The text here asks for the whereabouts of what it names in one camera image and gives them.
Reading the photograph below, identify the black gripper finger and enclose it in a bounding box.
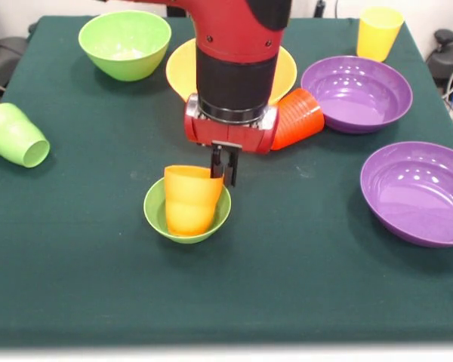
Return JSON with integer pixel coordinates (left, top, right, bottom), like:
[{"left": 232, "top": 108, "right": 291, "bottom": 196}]
[
  {"left": 225, "top": 147, "right": 240, "bottom": 188},
  {"left": 210, "top": 144, "right": 227, "bottom": 179}
]

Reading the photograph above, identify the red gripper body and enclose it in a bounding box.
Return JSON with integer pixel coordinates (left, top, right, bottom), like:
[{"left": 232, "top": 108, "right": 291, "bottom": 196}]
[{"left": 183, "top": 93, "right": 279, "bottom": 155}]

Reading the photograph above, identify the orange cup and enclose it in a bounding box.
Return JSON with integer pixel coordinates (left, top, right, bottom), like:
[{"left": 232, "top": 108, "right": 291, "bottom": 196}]
[{"left": 164, "top": 164, "right": 225, "bottom": 237}]

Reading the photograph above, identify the red cup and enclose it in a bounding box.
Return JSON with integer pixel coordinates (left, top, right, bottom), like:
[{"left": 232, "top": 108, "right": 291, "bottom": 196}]
[{"left": 270, "top": 88, "right": 326, "bottom": 151}]

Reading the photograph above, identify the small green bowl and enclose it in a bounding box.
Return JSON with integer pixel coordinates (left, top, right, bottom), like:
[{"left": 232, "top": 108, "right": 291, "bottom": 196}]
[{"left": 143, "top": 176, "right": 232, "bottom": 244}]

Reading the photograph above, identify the large orange bowl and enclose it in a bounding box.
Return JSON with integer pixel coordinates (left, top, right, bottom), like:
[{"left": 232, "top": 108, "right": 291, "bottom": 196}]
[{"left": 165, "top": 37, "right": 299, "bottom": 106}]

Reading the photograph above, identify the large green bowl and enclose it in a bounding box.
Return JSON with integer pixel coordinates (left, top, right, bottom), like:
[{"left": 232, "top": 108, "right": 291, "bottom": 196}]
[{"left": 78, "top": 10, "right": 172, "bottom": 82}]

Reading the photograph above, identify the purple bowl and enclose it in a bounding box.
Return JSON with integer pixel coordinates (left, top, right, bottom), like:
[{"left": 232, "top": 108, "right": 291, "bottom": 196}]
[
  {"left": 300, "top": 55, "right": 414, "bottom": 135},
  {"left": 359, "top": 141, "right": 453, "bottom": 249}
]

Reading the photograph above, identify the green cup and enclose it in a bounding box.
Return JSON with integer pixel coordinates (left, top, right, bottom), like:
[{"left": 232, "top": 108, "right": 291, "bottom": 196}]
[{"left": 0, "top": 102, "right": 51, "bottom": 169}]

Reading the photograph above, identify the dark green tablecloth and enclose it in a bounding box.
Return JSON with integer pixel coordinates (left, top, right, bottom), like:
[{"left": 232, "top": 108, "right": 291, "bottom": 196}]
[{"left": 0, "top": 14, "right": 453, "bottom": 346}]

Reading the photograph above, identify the yellow cup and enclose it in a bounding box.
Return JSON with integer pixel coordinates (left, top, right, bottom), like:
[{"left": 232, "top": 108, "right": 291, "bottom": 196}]
[{"left": 356, "top": 5, "right": 406, "bottom": 63}]

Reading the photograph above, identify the grey black machine base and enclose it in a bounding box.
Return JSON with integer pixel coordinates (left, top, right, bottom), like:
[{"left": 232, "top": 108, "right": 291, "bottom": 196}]
[
  {"left": 426, "top": 29, "right": 453, "bottom": 82},
  {"left": 0, "top": 35, "right": 29, "bottom": 91}
]

